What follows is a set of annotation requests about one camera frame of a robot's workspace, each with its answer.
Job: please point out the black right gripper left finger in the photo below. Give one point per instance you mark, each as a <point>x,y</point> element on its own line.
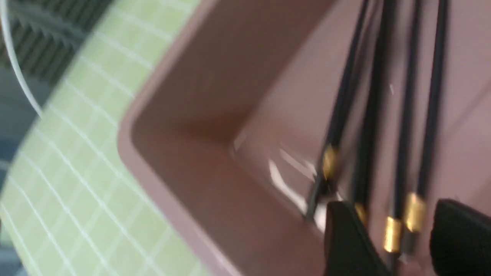
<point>348,249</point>

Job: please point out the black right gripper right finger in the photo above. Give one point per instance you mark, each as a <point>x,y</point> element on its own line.
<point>460,243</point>

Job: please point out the black chopstick gold band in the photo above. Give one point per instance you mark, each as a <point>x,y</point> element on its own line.
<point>365,155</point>
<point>394,221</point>
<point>417,204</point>
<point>327,166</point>

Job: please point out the green checkered tablecloth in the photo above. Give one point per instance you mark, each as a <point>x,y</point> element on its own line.
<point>69,204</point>

